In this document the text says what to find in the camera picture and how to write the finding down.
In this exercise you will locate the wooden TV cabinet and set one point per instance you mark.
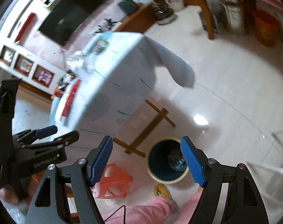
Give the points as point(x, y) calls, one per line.
point(140, 21)

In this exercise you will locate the red plastic bucket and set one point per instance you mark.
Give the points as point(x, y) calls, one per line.
point(267, 28)

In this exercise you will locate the yellow rim trash bin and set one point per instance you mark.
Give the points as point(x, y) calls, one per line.
point(165, 161)

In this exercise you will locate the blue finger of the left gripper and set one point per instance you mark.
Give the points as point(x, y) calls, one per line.
point(67, 139)
point(46, 132)

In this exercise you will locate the white wall shelf unit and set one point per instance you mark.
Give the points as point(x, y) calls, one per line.
point(33, 70)

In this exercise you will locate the left hand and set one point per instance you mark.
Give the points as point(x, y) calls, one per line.
point(8, 196)

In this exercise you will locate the black wall television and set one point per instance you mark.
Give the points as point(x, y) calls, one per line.
point(66, 17)

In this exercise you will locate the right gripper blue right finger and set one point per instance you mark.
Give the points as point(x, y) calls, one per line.
point(196, 161)

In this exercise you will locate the yellow embroidered slipper left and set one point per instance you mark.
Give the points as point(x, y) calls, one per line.
point(160, 190)

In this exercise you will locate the leaf pattern tablecloth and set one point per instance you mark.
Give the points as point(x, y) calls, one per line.
point(114, 73)

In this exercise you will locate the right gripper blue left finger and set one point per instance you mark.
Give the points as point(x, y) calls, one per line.
point(97, 160)

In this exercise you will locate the orange plastic stool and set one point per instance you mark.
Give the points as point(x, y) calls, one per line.
point(114, 183)

